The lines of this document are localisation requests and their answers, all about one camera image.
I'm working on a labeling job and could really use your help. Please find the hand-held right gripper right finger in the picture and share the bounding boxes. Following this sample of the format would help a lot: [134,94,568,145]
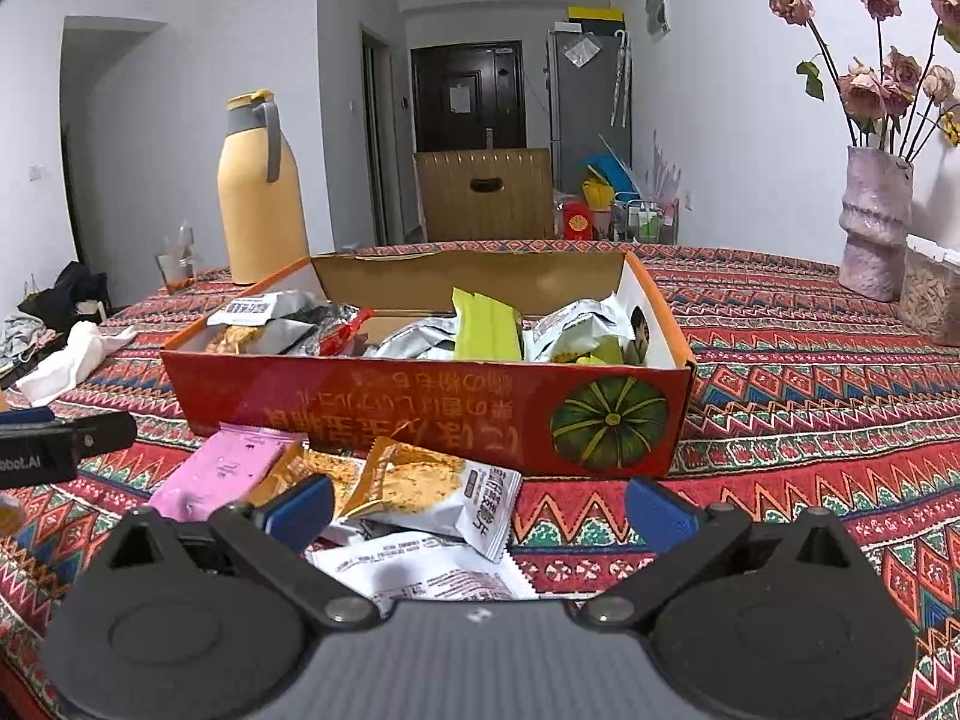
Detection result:
[577,475,878,632]

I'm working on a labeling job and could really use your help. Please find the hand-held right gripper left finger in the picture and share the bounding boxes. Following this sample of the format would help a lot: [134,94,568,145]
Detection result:
[82,474,380,631]

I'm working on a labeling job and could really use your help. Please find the gold snack packet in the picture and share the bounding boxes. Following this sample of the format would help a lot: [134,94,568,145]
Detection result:
[247,441,365,520]

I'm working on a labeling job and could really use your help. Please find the pink snack packet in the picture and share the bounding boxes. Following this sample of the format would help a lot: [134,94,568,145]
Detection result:
[148,426,295,524]

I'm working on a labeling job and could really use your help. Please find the white cookie snack packet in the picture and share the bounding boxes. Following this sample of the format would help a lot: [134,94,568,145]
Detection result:
[337,437,524,565]

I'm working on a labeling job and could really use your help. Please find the orange cardboard box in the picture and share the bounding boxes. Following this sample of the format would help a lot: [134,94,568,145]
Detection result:
[160,247,697,478]

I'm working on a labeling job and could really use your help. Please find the red white snack packet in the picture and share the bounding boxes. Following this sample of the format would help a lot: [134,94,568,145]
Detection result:
[300,304,376,358]

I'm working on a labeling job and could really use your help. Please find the silver black snack packet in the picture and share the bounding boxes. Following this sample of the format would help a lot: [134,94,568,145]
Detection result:
[206,291,335,355]

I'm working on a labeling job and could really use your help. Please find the lime green snack packet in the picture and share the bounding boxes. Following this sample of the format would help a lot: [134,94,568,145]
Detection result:
[452,287,526,362]

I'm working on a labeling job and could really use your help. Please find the white crumpled cloth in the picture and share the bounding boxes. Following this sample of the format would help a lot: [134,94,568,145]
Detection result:
[15,321,140,407]

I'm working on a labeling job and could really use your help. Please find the black chair with clothes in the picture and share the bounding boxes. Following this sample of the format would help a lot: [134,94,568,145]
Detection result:
[0,261,113,383]

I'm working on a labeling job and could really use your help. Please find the glass cup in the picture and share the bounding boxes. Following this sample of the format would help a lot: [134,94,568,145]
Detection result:
[155,221,200,295]

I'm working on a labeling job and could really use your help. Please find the yellow thermos jug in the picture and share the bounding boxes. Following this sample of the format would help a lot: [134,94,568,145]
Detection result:
[217,90,311,286]

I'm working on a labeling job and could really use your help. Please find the red box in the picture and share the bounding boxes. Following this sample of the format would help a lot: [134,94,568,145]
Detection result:
[559,199,597,239]

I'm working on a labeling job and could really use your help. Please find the wooden chair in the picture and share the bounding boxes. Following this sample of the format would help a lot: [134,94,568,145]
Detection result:
[412,148,556,243]

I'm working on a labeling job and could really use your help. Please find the translucent purple decoration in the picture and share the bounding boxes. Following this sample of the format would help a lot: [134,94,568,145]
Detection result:
[649,131,685,203]

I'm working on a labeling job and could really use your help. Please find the woven tissue box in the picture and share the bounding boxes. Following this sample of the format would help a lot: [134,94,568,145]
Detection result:
[896,234,960,347]

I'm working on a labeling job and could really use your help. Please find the pink ceramic vase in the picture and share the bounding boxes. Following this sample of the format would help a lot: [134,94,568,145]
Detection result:
[838,146,914,302]

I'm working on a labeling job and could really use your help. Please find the grey refrigerator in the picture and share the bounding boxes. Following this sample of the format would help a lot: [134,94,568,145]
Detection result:
[546,28,632,188]

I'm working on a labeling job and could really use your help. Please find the dark door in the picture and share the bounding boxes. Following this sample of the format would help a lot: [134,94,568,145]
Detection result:
[410,41,526,155]

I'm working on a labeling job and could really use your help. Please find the white folded umbrella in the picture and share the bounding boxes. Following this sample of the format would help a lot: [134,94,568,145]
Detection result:
[609,30,633,128]

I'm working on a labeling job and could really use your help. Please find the dried pink roses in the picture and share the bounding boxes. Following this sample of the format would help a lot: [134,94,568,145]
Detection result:
[759,0,960,158]

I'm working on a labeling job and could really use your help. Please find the yellow black box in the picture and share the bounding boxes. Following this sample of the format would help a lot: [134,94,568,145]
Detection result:
[566,6,625,32]

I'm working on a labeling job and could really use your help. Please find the wire rack with bottles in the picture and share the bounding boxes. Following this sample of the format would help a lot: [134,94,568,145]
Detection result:
[611,195,680,245]

